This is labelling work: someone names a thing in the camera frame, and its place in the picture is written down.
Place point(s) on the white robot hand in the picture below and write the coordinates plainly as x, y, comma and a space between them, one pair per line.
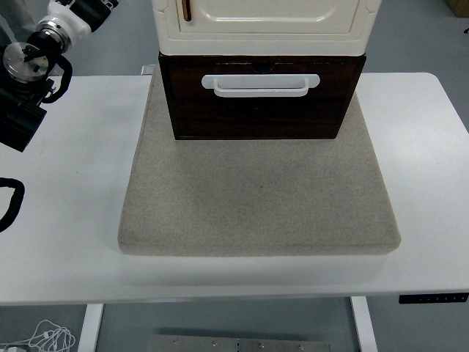
69, 20

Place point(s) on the dark wooden drawer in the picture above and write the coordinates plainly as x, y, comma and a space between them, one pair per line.
183, 84

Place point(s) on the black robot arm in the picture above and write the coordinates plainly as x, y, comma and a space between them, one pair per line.
18, 121

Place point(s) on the cream plastic cabinet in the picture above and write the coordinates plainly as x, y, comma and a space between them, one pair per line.
264, 40

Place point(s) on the dark wooden drawer case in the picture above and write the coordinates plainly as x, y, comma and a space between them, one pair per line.
256, 121

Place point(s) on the beige fabric mat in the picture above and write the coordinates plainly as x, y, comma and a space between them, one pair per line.
256, 201

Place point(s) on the white table leg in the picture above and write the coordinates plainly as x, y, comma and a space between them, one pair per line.
89, 330
364, 330

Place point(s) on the cardboard box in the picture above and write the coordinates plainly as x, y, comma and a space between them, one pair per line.
459, 7

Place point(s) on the black table control panel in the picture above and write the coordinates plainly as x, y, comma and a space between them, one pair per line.
432, 298

